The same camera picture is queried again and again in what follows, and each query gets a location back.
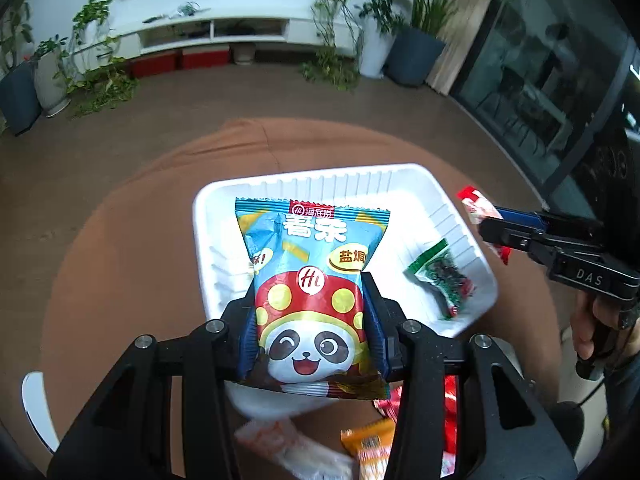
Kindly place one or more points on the shiny red snack packet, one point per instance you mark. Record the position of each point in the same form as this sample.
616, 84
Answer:
451, 425

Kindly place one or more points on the green snack packet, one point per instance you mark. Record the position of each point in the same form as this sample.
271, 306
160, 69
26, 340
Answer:
440, 272

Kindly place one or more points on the person's right hand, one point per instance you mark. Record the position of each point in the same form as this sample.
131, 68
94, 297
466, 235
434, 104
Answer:
582, 325

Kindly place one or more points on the beige curtain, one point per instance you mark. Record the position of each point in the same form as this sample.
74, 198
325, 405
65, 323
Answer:
470, 35

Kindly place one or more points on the white plant pot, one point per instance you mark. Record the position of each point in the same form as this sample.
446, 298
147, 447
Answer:
375, 57
50, 85

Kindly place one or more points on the white television cabinet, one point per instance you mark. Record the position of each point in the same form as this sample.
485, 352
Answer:
260, 10

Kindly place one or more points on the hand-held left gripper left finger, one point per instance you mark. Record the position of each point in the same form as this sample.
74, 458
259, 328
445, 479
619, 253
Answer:
248, 332

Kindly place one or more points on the glass sliding door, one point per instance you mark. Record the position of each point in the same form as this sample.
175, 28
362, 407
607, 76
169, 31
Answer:
525, 85

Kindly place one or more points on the blue panda snack bag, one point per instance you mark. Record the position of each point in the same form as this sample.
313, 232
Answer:
300, 260

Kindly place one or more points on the small white pot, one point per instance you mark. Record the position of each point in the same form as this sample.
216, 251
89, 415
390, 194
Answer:
245, 55

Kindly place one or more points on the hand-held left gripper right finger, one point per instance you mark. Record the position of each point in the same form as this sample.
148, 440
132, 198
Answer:
378, 332

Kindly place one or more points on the red storage box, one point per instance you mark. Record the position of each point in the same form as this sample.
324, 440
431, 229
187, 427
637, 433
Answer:
154, 65
205, 58

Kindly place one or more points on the bushy green plant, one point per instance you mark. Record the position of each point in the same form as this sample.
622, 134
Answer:
382, 15

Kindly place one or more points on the trailing vine plant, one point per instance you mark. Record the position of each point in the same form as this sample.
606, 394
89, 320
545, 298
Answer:
105, 85
330, 67

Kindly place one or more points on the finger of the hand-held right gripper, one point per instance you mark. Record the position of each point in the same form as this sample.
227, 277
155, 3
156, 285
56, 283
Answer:
502, 235
522, 216

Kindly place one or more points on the red and white snack packet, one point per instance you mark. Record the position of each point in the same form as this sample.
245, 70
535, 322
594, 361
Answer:
475, 202

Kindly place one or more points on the white plastic tray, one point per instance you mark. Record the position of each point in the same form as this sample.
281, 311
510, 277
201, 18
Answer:
340, 185

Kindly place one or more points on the orange snack packet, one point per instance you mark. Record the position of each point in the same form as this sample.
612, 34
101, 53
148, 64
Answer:
370, 445

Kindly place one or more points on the leafy green plant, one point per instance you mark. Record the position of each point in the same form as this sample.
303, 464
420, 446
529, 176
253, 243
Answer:
15, 25

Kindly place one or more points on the clear pink snack packet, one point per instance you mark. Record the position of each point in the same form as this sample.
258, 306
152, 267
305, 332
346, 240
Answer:
290, 447

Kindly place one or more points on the blue-grey plant pot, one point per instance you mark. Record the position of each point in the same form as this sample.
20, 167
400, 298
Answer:
17, 100
412, 57

